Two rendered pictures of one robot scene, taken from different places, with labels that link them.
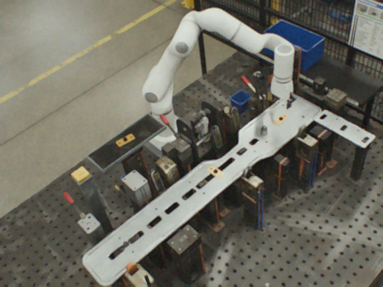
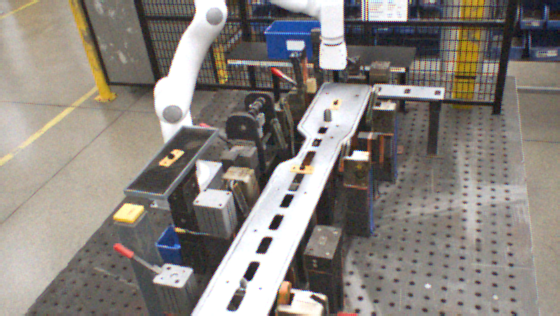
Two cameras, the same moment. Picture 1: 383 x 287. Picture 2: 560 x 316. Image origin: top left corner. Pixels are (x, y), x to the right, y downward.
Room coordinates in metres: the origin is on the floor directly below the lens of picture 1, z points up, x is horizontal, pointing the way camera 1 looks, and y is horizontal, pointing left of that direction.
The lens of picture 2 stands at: (0.13, 0.71, 2.03)
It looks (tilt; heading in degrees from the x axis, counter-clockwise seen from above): 34 degrees down; 329
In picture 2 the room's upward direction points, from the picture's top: 7 degrees counter-clockwise
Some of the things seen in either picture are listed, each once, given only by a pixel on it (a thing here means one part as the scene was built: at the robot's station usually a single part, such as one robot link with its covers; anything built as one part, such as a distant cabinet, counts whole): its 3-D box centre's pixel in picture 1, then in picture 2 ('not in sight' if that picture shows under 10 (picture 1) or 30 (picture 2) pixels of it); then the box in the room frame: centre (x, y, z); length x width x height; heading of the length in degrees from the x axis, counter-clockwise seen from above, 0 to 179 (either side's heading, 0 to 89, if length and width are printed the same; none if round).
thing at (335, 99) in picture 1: (332, 119); (379, 100); (1.66, -0.77, 0.88); 0.08 x 0.08 x 0.36; 36
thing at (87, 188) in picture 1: (94, 205); (149, 273); (1.31, 0.50, 0.92); 0.08 x 0.08 x 0.44; 36
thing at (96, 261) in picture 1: (214, 176); (303, 174); (1.31, -0.08, 1.00); 1.38 x 0.22 x 0.02; 126
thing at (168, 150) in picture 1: (173, 173); (238, 201); (1.45, 0.11, 0.90); 0.05 x 0.05 x 0.40; 36
